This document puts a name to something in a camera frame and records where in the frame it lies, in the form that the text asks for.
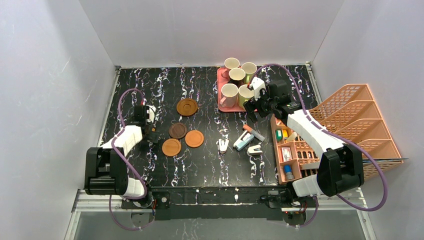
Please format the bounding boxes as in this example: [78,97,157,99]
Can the green mug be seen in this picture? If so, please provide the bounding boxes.
[237,84,255,110]
[241,62,257,84]

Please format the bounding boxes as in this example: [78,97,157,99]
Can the orange file organizer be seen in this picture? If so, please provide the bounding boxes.
[270,84,404,185]

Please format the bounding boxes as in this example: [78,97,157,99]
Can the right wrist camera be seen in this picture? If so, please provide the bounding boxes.
[248,76,266,101]

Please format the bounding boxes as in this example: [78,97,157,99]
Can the dark brown coaster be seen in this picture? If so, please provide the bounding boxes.
[168,122,187,139]

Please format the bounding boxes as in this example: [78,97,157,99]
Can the white red card box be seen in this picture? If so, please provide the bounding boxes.
[281,147,293,162]

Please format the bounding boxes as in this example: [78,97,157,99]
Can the orange grey marker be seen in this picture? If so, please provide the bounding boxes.
[243,124,266,142]

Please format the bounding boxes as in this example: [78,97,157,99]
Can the green mug front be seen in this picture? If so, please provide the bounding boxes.
[237,84,255,110]

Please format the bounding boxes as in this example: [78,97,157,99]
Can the pink mug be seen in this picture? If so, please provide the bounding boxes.
[219,83,239,108]
[221,57,240,79]

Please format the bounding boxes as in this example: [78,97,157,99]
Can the pink tray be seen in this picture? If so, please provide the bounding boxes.
[217,67,246,112]

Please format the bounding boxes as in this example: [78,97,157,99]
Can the pink mug rear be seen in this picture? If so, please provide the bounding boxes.
[221,57,240,79]

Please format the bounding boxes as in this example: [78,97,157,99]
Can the dark brown mug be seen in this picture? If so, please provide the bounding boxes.
[228,67,246,87]

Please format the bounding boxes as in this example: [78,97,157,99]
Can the light orange coaster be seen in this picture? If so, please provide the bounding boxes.
[185,130,204,148]

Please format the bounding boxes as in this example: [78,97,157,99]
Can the orange wooden coaster front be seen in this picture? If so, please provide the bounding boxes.
[162,138,182,157]

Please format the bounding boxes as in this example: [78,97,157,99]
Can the small white stapler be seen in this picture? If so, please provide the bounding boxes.
[217,138,229,154]

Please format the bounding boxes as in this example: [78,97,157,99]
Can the blue white stapler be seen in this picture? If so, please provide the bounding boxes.
[233,130,255,151]

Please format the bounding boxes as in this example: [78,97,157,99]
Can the brown saucer coaster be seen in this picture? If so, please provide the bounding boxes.
[176,98,198,117]

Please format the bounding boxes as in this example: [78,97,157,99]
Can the green mug rear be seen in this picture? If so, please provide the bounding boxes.
[241,62,257,84]

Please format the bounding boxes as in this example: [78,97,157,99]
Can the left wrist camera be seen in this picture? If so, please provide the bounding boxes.
[146,105,157,124]

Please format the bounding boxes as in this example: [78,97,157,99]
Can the white stapler right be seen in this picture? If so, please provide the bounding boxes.
[247,143,263,156]

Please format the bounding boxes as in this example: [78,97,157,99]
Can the pink mug front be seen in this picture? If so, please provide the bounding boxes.
[219,83,239,108]

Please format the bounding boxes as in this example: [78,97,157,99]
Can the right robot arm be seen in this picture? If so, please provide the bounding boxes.
[243,77,364,200]

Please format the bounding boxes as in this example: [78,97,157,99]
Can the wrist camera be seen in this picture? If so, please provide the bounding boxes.
[248,76,266,101]
[146,105,157,124]

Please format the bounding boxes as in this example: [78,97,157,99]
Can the green eraser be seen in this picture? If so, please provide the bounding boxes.
[275,129,283,142]

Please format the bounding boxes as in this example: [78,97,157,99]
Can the blue stamp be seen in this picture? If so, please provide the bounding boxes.
[283,164,295,181]

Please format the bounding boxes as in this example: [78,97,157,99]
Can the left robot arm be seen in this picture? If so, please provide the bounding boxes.
[84,105,157,200]

